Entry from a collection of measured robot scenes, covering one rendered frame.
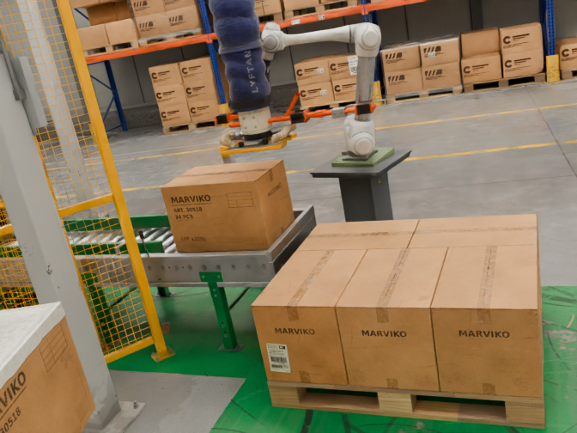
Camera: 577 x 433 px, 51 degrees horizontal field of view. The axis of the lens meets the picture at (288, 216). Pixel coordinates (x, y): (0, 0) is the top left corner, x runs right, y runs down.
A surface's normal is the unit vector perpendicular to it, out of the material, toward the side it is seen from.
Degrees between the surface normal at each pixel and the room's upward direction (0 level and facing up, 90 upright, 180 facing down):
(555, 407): 0
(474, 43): 90
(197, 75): 92
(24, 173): 90
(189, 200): 90
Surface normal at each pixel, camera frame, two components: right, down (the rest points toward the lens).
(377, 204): 0.80, 0.04
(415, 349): -0.35, 0.36
